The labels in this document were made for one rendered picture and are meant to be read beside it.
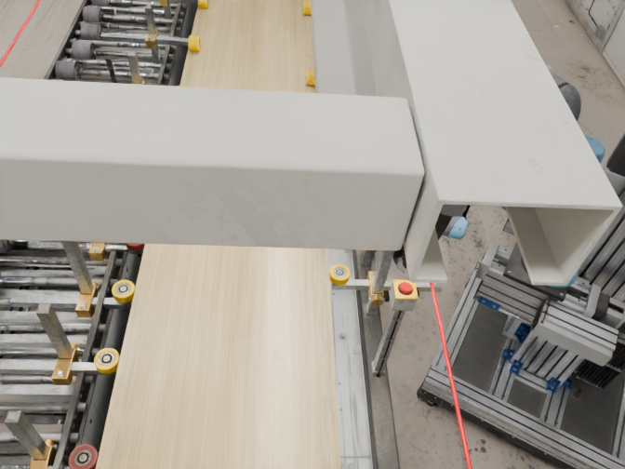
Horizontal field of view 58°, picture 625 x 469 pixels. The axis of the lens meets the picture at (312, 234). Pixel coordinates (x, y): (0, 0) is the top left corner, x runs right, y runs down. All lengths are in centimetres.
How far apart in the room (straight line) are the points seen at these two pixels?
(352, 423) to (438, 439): 83
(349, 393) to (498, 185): 202
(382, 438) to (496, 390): 91
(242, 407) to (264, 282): 49
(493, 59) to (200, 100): 14
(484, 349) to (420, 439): 54
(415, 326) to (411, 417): 53
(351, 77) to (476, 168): 20
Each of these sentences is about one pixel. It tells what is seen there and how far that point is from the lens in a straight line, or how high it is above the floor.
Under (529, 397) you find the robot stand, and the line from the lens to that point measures 292.
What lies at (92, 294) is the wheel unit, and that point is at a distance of 224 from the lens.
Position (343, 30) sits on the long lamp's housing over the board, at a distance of 47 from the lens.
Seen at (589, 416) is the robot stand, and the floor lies 21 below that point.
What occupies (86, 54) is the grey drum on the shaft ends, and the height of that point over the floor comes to 82.
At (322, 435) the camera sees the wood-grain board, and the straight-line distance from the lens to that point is 183.
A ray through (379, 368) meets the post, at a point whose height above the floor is 75.
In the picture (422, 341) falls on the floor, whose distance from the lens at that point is 314.
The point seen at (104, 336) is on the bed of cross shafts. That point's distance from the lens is 228.
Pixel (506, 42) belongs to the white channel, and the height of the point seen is 246.
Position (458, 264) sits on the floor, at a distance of 352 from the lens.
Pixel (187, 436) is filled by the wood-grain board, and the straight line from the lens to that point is 184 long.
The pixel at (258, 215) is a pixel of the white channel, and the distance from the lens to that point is 23.
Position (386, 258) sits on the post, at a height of 107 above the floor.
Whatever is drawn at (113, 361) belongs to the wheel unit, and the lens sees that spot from 198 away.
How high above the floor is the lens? 260
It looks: 49 degrees down
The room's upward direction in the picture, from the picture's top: 7 degrees clockwise
